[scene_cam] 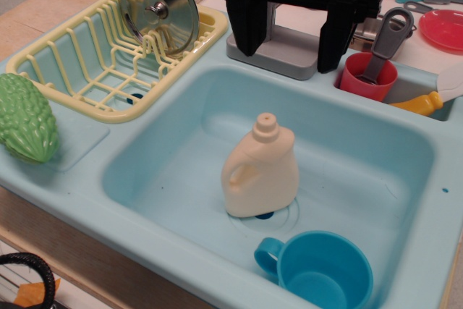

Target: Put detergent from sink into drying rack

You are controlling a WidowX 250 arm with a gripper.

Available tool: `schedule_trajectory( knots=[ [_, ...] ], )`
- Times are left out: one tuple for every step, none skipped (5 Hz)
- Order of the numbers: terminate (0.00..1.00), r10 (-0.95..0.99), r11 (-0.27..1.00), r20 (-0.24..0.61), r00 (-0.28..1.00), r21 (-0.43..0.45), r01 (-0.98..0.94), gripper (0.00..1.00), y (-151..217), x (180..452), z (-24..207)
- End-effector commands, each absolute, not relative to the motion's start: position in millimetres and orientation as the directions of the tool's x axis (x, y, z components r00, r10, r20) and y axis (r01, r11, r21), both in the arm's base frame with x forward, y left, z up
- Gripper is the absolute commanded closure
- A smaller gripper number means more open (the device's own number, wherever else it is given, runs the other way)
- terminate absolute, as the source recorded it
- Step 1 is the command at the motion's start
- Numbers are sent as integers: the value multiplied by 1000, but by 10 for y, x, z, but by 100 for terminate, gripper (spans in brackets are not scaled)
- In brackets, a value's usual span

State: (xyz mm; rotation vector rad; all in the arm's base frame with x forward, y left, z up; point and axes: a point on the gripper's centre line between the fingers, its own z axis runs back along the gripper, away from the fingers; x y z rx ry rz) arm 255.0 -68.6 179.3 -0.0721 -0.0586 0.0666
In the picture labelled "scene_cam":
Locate orange tape piece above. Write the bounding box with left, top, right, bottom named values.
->
left=13, top=282, right=46, bottom=308

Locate cream detergent bottle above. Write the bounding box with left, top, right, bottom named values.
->
left=221, top=113, right=300, bottom=218

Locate blue plastic cup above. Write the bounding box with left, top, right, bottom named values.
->
left=254, top=231, right=373, bottom=308

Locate steel pot lid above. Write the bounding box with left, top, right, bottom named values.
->
left=118, top=0, right=199, bottom=56

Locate yellow dish drying rack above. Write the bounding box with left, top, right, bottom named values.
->
left=4, top=0, right=228, bottom=123

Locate yellow plastic bottle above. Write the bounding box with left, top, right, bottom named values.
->
left=391, top=91, right=443, bottom=116

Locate steel pot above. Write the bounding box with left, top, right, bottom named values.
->
left=349, top=14, right=417, bottom=52

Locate black cable loop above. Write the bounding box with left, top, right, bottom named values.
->
left=0, top=252, right=56, bottom=309

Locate red plastic plate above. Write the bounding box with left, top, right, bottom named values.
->
left=418, top=9, right=462, bottom=54

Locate light blue toy sink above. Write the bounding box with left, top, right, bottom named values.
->
left=1, top=41, right=462, bottom=308

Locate grey toy faucet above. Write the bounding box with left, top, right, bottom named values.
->
left=226, top=2, right=319, bottom=80

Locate green bitter melon toy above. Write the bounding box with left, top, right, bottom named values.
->
left=1, top=73, right=59, bottom=164

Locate red cup in compartment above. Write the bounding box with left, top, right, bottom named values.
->
left=339, top=52, right=398, bottom=101

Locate white utensil handle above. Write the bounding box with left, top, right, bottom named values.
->
left=436, top=62, right=463, bottom=103

